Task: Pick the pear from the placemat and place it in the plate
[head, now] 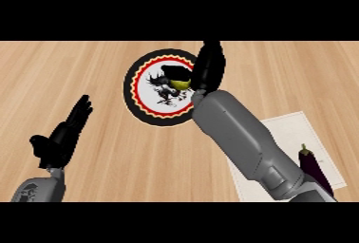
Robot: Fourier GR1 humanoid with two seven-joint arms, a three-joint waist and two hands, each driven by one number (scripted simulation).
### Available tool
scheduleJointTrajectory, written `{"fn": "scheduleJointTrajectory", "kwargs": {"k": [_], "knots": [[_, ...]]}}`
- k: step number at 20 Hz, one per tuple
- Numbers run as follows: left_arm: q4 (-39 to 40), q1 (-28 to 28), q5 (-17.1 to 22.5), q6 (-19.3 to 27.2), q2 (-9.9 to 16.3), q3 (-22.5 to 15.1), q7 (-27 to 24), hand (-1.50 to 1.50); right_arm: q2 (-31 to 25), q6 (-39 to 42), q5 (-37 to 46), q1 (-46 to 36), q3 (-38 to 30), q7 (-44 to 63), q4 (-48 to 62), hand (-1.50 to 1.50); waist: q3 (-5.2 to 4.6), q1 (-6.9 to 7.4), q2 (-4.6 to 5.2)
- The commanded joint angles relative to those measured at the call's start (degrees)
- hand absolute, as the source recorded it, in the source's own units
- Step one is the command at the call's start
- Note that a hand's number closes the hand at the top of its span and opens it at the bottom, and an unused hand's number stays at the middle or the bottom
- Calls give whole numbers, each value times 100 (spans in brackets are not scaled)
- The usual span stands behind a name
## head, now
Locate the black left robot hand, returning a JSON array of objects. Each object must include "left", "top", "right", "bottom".
[{"left": 28, "top": 94, "right": 94, "bottom": 170}]

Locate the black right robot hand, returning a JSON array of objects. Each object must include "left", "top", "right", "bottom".
[{"left": 159, "top": 41, "right": 227, "bottom": 93}]

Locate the yellow-green pear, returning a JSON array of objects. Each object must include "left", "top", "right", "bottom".
[{"left": 168, "top": 79, "right": 193, "bottom": 91}]

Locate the round black red patterned plate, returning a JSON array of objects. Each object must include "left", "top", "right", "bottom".
[{"left": 122, "top": 47, "right": 204, "bottom": 127}]

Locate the white rectangular placemat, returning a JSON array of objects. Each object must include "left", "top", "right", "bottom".
[{"left": 226, "top": 110, "right": 347, "bottom": 202}]

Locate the dark purple eggplant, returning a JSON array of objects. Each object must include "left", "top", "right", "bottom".
[{"left": 297, "top": 143, "right": 337, "bottom": 197}]

